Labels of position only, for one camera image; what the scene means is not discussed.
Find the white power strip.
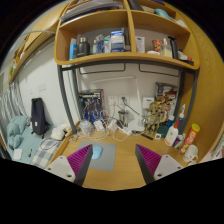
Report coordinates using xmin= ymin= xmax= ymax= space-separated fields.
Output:
xmin=118 ymin=125 xmax=134 ymax=136

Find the metal cup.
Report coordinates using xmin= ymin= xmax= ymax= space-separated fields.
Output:
xmin=118 ymin=110 xmax=130 ymax=126

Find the gold robot figure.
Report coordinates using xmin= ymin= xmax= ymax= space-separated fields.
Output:
xmin=143 ymin=101 xmax=164 ymax=138

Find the clear plastic container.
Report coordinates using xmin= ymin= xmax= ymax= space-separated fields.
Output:
xmin=78 ymin=119 xmax=93 ymax=134

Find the wooden shelf unit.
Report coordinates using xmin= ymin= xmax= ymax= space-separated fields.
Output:
xmin=54 ymin=0 xmax=201 ymax=71

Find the white lotion bottle red cap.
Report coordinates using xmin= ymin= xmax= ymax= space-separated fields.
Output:
xmin=163 ymin=119 xmax=180 ymax=147

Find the colourful figure box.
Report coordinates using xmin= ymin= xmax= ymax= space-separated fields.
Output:
xmin=154 ymin=82 xmax=179 ymax=113

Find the dark spray bottle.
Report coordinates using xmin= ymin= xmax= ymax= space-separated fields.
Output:
xmin=175 ymin=103 xmax=187 ymax=130

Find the black bag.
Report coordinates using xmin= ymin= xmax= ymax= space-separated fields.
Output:
xmin=30 ymin=97 xmax=51 ymax=138

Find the white desk lamp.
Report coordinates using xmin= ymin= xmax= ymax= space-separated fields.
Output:
xmin=120 ymin=96 xmax=146 ymax=133

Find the teal blanket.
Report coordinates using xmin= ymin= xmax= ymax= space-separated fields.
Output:
xmin=6 ymin=115 xmax=30 ymax=150

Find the white mug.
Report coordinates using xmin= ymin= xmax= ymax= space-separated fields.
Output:
xmin=183 ymin=143 xmax=200 ymax=164

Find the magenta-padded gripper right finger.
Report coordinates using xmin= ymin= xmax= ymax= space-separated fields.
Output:
xmin=134 ymin=143 xmax=184 ymax=185

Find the wooden wall shelf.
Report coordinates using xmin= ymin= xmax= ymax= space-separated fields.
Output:
xmin=7 ymin=0 xmax=68 ymax=84

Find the white bed rail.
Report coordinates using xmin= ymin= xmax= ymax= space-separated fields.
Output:
xmin=0 ymin=81 xmax=28 ymax=124

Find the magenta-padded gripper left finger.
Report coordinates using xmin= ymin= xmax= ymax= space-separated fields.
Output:
xmin=44 ymin=143 xmax=94 ymax=187

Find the white cable tangle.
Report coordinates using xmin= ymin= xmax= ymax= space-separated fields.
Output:
xmin=71 ymin=109 xmax=134 ymax=143

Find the white wall socket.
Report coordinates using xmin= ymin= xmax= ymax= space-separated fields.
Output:
xmin=107 ymin=95 xmax=129 ymax=107

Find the dark green round container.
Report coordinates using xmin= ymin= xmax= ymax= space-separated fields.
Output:
xmin=157 ymin=124 xmax=169 ymax=138

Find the dark grey metal shelf frame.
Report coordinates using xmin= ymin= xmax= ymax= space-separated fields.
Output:
xmin=56 ymin=59 xmax=198 ymax=134

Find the grey mouse pad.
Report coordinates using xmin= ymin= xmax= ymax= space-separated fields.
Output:
xmin=77 ymin=140 xmax=118 ymax=173

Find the blue robot model kit box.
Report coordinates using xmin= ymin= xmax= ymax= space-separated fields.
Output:
xmin=78 ymin=89 xmax=106 ymax=123

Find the plaid bedding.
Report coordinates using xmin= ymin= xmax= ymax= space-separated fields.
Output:
xmin=30 ymin=139 xmax=63 ymax=168

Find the white charger block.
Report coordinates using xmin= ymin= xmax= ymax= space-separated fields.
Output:
xmin=93 ymin=119 xmax=104 ymax=132

